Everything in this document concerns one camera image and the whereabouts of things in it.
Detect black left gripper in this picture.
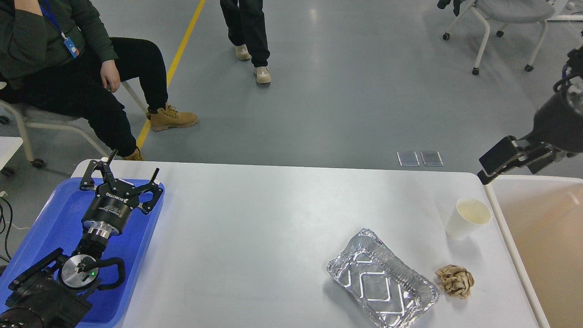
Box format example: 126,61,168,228
80,150,164,237

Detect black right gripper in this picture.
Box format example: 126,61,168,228
477,84,583,185

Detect white paper cup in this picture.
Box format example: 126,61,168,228
445,198,493,240

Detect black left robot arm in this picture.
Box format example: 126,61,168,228
1,157,164,328

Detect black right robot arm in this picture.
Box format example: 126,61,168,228
477,46,583,185

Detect beige plastic bin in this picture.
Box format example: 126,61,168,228
485,175,583,328

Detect blue plastic tray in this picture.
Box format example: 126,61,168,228
0,177,164,328

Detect right floor socket plate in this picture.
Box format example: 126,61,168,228
420,151,444,167

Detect floor socket plate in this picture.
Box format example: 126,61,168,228
396,151,420,167
420,151,444,167

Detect white chair under seated person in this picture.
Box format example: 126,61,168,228
0,81,149,177

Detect white side table corner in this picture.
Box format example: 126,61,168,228
0,136,23,169

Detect left floor socket plate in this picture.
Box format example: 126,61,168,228
396,151,420,167

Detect grey office chair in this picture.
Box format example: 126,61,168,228
437,0,555,76

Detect seated person green jacket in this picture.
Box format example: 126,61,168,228
0,0,198,160

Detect crumpled brown paper ball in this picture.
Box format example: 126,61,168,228
435,264,475,299

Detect aluminium foil tray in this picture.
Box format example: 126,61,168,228
327,228,440,328

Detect standing person dark trousers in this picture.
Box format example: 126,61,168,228
220,0,271,84

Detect black cables at left edge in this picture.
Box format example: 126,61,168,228
0,191,15,265

